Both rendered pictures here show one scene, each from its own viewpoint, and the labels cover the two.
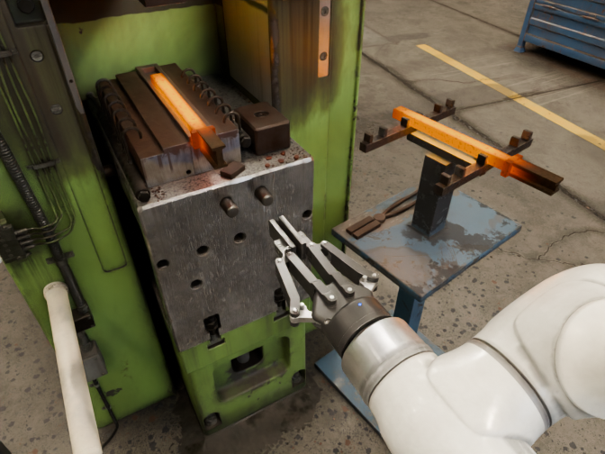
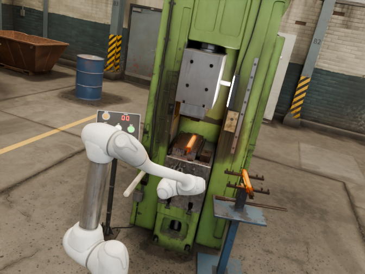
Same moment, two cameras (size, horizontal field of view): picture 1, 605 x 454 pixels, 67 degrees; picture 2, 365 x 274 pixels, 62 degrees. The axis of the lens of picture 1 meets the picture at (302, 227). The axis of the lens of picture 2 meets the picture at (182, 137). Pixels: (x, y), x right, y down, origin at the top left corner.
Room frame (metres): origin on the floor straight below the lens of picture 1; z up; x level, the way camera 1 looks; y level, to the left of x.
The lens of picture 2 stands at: (-1.07, -1.17, 1.95)
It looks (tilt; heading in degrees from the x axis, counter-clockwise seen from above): 20 degrees down; 38
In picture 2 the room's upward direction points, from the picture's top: 11 degrees clockwise
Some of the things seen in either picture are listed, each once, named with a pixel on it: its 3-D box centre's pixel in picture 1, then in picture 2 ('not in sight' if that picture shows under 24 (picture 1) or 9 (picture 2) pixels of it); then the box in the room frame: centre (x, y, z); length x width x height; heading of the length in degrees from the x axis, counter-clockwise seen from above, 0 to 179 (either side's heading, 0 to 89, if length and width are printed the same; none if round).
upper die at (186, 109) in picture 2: not in sight; (196, 105); (0.97, 0.32, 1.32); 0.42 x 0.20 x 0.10; 29
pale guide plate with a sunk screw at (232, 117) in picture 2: not in sight; (231, 121); (1.05, 0.01, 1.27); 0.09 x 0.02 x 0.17; 119
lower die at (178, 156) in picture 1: (163, 114); (188, 143); (0.97, 0.32, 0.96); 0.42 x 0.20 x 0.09; 29
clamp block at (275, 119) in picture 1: (262, 127); (205, 156); (0.93, 0.09, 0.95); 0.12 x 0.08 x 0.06; 29
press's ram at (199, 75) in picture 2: not in sight; (207, 77); (0.99, 0.28, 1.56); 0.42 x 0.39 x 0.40; 29
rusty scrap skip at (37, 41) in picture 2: not in sight; (23, 53); (2.50, 7.24, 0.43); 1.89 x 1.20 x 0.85; 112
